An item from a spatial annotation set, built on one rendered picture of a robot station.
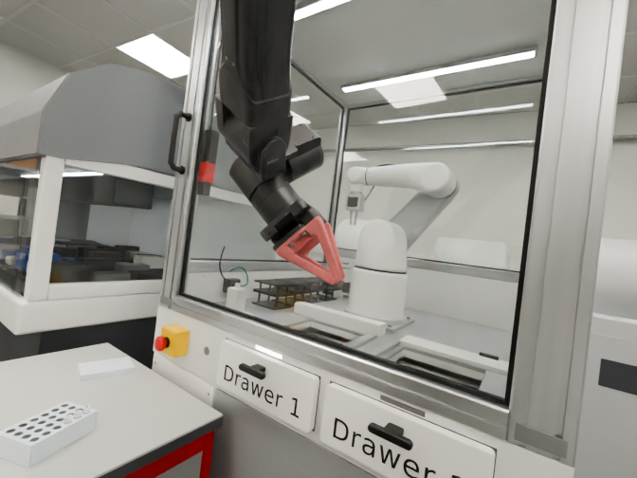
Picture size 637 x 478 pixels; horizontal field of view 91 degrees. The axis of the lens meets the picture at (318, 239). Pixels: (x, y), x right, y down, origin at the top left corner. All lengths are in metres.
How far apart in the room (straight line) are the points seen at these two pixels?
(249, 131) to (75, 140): 1.05
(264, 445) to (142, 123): 1.17
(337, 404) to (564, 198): 0.51
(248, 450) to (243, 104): 0.76
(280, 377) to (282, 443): 0.14
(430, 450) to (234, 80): 0.59
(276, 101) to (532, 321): 0.46
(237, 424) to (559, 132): 0.87
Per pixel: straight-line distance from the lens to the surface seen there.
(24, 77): 4.91
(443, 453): 0.62
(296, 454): 0.80
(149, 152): 1.44
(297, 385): 0.72
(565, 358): 0.58
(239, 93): 0.34
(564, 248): 0.56
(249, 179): 0.42
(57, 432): 0.83
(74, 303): 1.38
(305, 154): 0.45
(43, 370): 1.20
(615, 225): 3.93
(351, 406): 0.66
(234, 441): 0.93
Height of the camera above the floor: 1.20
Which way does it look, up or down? level
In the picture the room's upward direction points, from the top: 7 degrees clockwise
